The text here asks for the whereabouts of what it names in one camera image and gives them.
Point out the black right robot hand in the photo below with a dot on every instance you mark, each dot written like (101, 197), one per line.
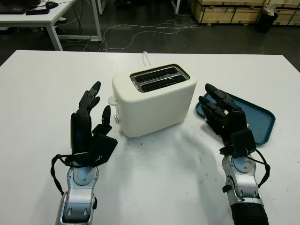
(232, 119)

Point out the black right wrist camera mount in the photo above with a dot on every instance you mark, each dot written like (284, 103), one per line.
(243, 141)

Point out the white two-slot toaster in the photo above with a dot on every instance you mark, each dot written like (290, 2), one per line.
(154, 110)

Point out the black phone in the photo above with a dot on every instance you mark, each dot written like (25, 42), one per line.
(37, 12)

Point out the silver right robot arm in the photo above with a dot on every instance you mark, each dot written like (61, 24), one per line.
(243, 185)

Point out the black computer mouse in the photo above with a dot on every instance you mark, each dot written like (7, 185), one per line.
(52, 4)

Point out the black trash bin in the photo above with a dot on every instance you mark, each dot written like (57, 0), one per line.
(266, 22)

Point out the white desk frame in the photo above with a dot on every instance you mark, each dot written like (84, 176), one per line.
(101, 5)

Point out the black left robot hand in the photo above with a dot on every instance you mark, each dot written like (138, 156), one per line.
(79, 131)

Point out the white office desk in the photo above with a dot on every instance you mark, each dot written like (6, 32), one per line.
(47, 21)

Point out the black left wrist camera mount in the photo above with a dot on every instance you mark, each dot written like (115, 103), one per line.
(102, 147)

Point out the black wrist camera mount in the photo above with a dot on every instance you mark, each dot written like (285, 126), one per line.
(243, 141)
(102, 147)

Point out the silver toaster dial knob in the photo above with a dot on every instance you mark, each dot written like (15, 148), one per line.
(116, 119)

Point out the black laptop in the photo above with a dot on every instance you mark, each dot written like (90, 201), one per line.
(16, 5)

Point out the wooden crate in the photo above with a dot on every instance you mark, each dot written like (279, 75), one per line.
(288, 14)
(225, 11)

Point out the blue plastic tray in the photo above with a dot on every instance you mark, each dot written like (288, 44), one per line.
(260, 122)

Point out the white toaster lever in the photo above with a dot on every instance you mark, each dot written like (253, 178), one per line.
(112, 100)

